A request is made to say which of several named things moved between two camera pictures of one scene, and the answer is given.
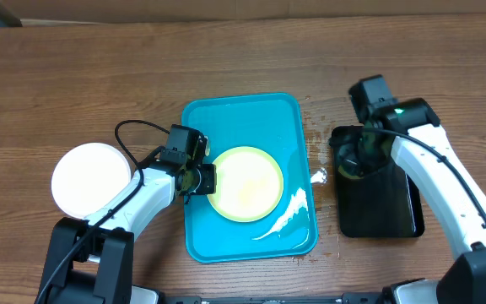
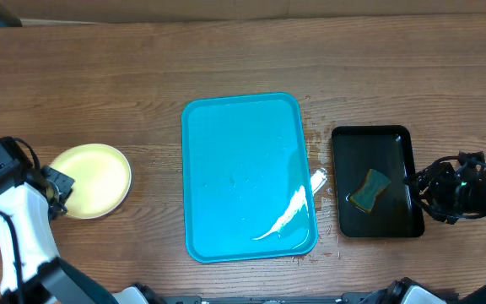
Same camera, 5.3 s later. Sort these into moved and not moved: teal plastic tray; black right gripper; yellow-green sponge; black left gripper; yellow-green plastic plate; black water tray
Moved: yellow-green sponge; black left gripper; black right gripper; yellow-green plastic plate
Not moved: teal plastic tray; black water tray
